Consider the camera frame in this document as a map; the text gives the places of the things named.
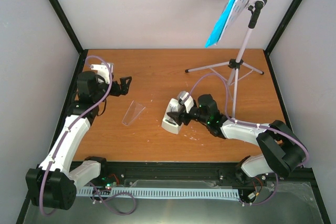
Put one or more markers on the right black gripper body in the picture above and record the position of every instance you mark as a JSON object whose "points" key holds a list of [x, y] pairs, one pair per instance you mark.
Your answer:
{"points": [[186, 120]]}

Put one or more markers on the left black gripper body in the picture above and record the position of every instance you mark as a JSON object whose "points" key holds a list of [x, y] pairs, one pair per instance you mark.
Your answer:
{"points": [[115, 92]]}

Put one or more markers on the white metronome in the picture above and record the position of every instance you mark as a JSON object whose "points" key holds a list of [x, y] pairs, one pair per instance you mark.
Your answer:
{"points": [[167, 122]]}

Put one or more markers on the clear metronome cover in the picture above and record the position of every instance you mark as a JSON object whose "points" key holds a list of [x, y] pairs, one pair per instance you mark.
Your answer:
{"points": [[132, 113]]}

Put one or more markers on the white music stand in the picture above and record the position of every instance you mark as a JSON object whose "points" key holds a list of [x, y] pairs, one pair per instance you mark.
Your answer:
{"points": [[254, 7]]}

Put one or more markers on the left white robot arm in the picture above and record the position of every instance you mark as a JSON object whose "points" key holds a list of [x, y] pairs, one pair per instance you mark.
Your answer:
{"points": [[91, 91]]}

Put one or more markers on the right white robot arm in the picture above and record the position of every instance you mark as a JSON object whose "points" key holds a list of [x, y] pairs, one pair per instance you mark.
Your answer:
{"points": [[281, 150]]}

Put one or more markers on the blue sheet music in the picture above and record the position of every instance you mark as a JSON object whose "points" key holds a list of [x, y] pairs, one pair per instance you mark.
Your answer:
{"points": [[219, 26]]}

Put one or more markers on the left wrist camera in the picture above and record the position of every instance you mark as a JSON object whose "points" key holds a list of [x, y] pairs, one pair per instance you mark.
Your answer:
{"points": [[103, 70]]}

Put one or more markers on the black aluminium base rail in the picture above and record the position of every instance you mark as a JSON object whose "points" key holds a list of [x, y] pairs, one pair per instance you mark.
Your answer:
{"points": [[168, 172]]}

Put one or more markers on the light blue cable duct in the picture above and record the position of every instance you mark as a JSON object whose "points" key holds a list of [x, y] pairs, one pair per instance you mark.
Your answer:
{"points": [[172, 193]]}

